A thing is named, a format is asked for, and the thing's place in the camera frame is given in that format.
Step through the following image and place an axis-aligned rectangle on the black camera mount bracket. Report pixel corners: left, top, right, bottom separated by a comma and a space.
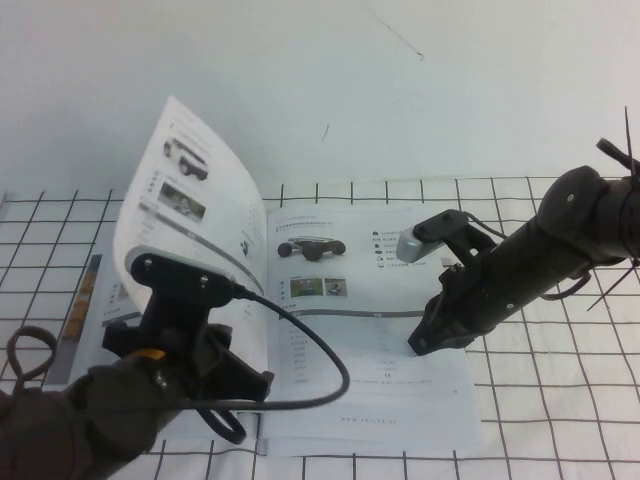
411, 208, 499, 272
130, 253, 237, 346

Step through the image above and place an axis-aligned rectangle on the white product manual book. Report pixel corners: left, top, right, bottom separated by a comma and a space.
42, 94, 485, 459

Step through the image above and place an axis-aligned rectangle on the black cable tie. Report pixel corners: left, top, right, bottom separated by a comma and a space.
586, 257, 640, 312
594, 106, 640, 179

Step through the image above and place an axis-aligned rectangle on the black right camera mount bracket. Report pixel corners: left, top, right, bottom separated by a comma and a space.
411, 208, 499, 272

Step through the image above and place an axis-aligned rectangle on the dark looped cable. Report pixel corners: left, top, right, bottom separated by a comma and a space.
5, 326, 59, 389

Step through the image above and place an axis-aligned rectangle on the black left camera mount bracket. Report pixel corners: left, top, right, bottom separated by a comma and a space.
130, 253, 237, 346

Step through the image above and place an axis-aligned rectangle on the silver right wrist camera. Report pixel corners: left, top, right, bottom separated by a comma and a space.
396, 226, 444, 266

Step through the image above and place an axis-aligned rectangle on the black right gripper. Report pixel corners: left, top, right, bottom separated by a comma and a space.
406, 246, 527, 357

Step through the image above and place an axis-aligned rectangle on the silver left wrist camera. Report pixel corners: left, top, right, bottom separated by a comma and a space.
123, 243, 239, 287

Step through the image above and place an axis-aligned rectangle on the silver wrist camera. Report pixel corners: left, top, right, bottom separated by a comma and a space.
123, 243, 239, 287
396, 226, 444, 266

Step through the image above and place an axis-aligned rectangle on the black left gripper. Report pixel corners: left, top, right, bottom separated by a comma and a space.
101, 318, 275, 402

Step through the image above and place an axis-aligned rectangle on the white black-grid tablecloth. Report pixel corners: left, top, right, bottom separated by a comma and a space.
0, 174, 640, 480

